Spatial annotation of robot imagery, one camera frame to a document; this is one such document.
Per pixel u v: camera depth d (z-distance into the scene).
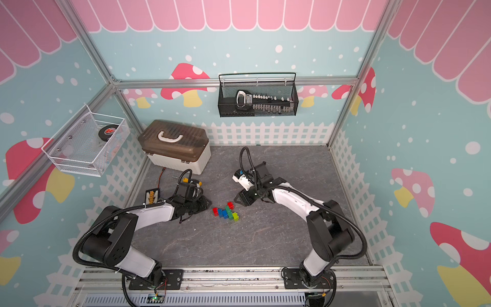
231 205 0.93
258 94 0.91
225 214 0.89
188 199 0.76
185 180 1.06
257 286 0.74
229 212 0.89
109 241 0.45
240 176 0.77
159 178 1.05
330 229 0.46
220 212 0.90
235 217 0.89
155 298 0.71
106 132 0.79
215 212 0.91
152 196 0.97
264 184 0.67
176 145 0.93
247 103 0.87
